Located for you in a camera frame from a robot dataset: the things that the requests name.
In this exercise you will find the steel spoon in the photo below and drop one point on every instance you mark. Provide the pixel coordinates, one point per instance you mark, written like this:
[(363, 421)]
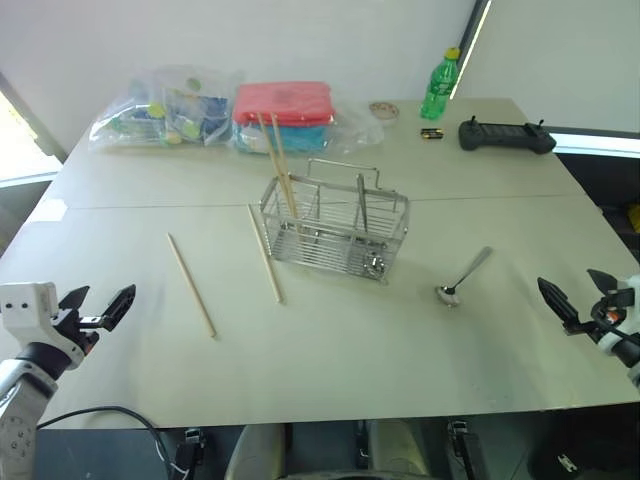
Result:
[(465, 275), (363, 210)]

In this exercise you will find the beige rounded leg shape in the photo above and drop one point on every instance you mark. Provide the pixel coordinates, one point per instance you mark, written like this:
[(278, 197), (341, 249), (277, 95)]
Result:
[(255, 452), (400, 447)]

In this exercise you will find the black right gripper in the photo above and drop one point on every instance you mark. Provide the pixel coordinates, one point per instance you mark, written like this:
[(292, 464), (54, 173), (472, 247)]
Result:
[(602, 322)]

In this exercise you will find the red and blue cloth stack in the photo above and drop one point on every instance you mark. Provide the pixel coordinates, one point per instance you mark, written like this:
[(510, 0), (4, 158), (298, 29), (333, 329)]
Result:
[(282, 112)]

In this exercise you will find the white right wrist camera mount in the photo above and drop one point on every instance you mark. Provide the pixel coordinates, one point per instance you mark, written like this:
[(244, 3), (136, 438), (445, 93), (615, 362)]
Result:
[(631, 286)]

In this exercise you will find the black battery pair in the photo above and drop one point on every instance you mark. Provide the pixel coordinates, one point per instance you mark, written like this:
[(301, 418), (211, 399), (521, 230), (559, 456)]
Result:
[(432, 133)]

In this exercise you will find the clear bag of colourful items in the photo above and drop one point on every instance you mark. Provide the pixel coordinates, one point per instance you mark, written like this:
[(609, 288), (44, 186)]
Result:
[(165, 110)]

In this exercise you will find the wooden chopstick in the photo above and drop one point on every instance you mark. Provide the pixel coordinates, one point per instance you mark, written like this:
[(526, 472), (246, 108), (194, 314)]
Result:
[(192, 286), (283, 165), (274, 155), (266, 255)]

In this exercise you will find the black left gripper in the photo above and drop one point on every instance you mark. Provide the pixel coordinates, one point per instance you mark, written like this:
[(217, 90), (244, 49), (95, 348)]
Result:
[(86, 323)]

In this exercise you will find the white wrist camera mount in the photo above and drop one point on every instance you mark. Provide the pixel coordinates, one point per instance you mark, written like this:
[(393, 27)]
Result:
[(631, 286), (25, 306)]

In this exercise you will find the green plastic bottle yellow cap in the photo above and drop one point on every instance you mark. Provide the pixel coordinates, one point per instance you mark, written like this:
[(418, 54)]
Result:
[(439, 90)]

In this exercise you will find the yellow object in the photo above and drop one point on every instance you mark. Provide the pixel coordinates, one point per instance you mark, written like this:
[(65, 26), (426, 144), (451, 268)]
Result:
[(634, 217)]

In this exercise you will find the black remote controller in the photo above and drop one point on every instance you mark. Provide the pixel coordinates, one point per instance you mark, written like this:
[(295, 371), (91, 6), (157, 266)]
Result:
[(500, 136)]

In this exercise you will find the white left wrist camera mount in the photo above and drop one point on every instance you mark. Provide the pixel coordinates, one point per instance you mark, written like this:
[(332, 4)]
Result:
[(25, 306)]

